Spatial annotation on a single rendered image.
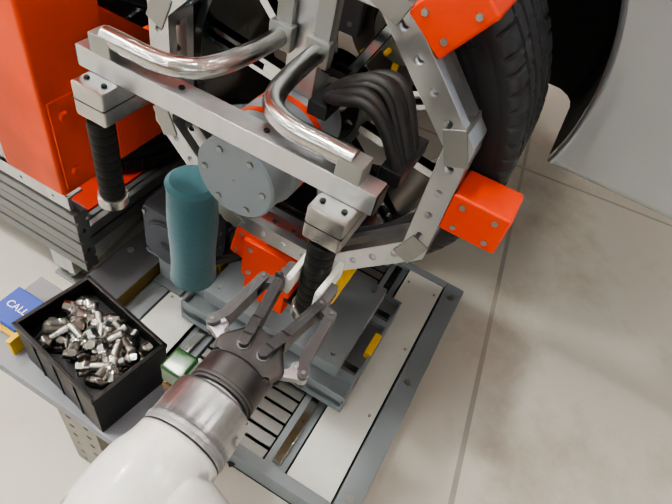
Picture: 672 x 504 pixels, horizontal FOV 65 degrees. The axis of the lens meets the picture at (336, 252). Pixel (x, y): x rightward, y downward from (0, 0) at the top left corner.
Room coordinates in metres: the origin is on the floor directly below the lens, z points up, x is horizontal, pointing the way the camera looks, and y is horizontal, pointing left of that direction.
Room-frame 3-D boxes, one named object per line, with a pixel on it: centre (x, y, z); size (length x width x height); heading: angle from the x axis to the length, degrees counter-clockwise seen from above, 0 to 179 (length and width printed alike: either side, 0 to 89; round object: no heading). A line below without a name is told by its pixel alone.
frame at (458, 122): (0.70, 0.11, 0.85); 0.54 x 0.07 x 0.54; 74
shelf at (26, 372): (0.40, 0.36, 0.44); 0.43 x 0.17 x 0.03; 74
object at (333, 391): (0.86, 0.07, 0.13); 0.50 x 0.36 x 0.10; 74
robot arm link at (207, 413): (0.20, 0.08, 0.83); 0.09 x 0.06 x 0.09; 74
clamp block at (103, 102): (0.55, 0.33, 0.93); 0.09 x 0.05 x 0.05; 164
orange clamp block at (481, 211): (0.62, -0.19, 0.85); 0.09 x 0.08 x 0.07; 74
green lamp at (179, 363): (0.35, 0.17, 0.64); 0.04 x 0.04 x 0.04; 74
